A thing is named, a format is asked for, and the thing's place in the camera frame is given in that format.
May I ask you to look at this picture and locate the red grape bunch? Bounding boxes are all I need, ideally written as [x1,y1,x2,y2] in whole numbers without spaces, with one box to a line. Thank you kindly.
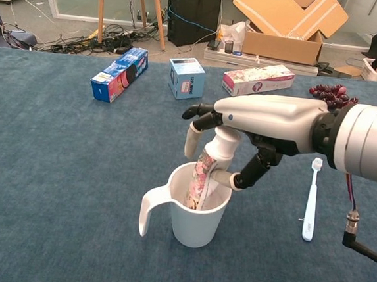
[307,81,361,112]

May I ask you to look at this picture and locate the white mug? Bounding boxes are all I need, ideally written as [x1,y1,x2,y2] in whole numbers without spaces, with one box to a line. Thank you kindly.
[136,158,235,251]

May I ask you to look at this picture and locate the blue network cable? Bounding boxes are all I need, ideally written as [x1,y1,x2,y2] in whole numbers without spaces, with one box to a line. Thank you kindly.
[166,6,220,36]

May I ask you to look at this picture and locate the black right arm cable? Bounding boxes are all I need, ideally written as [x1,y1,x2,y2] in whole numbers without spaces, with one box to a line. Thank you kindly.
[338,173,377,267]

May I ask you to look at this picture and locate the small light blue carton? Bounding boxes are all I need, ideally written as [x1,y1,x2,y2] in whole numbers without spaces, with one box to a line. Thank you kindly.
[166,56,207,103]

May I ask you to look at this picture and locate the large open cardboard box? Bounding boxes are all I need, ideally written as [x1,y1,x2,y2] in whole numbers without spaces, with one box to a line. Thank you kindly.
[228,0,351,69]

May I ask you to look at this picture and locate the black computer cabinet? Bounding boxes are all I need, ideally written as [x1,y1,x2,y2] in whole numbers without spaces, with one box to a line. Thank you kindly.
[163,0,223,51]

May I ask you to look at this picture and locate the white plastic bag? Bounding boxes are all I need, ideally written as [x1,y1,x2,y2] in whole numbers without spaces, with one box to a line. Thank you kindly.
[216,18,249,53]

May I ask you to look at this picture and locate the floral toothpaste tube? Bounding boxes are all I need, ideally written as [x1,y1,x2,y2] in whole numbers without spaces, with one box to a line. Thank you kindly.
[182,124,243,215]

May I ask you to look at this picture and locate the dark blue rounded machine base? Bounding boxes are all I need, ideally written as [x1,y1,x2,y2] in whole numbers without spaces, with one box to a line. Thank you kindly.
[0,0,41,52]

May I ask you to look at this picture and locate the blue table cloth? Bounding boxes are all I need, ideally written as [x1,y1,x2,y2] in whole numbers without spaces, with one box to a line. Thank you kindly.
[0,47,377,282]

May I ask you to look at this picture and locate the blue cookie box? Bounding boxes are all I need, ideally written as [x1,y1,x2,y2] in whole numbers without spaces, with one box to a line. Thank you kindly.
[88,43,150,106]

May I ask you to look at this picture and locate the wooden stand leg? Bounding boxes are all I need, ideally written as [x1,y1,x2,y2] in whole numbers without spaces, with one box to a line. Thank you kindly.
[145,0,170,52]
[134,0,150,28]
[93,0,108,45]

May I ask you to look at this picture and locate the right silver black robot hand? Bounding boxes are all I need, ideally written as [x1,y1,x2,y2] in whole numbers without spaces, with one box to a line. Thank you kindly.
[175,87,331,199]

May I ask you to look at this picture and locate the floral toothpaste carton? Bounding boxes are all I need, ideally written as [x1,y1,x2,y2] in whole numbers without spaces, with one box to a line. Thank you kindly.
[221,59,297,102]

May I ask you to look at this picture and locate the tangle of black cables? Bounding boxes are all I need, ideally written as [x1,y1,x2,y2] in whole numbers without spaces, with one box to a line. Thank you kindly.
[39,15,168,63]

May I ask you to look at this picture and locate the aluminium profile rails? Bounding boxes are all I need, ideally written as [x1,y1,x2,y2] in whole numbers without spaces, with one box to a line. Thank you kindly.
[203,46,320,76]

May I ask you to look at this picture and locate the light blue toothbrush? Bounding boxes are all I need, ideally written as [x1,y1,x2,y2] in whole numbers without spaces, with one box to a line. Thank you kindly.
[301,157,324,243]

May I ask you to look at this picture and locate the flat cardboard piece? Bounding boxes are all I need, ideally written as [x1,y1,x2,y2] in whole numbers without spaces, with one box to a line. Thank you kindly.
[332,64,363,79]

